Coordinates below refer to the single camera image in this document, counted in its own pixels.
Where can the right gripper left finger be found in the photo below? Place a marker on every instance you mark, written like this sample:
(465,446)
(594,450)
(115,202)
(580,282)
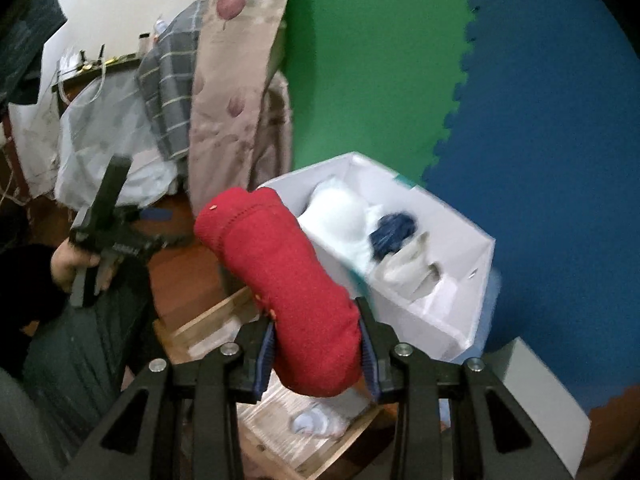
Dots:
(257,341)

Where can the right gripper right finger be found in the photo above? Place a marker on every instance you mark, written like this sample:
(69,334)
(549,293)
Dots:
(383,356)

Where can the red underwear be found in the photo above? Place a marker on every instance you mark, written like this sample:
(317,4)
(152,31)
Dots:
(259,241)

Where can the dark blue lace underwear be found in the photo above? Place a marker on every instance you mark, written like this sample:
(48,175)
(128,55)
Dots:
(391,233)

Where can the pale blue white underwear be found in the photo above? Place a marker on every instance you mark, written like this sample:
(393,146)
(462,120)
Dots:
(341,221)

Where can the grey beige underwear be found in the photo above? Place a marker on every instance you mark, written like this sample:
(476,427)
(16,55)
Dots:
(411,273)

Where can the light blue rolled underwear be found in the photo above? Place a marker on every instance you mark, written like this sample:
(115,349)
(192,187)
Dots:
(319,422)

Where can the wooden drawer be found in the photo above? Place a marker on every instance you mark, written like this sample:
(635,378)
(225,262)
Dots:
(267,435)

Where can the person left hand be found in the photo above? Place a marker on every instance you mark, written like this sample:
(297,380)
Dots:
(67,260)

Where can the white XINCCI cardboard box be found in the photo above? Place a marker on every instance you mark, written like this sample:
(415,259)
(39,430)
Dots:
(444,323)

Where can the blue checked cloth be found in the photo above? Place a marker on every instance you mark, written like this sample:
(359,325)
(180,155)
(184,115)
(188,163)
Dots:
(492,292)

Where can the white patterned cloth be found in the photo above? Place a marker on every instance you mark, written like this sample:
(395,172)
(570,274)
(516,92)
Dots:
(108,118)

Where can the beige floral curtain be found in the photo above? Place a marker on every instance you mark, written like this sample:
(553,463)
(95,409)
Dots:
(241,131)

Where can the grey plaid cloth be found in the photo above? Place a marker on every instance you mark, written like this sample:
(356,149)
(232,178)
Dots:
(165,78)

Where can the blue foam mat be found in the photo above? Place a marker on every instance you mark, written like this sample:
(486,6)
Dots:
(543,155)

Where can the brown foam mat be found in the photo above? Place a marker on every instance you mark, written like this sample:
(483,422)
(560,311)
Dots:
(613,425)

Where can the green foam mat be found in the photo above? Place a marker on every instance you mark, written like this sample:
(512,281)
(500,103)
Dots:
(374,77)

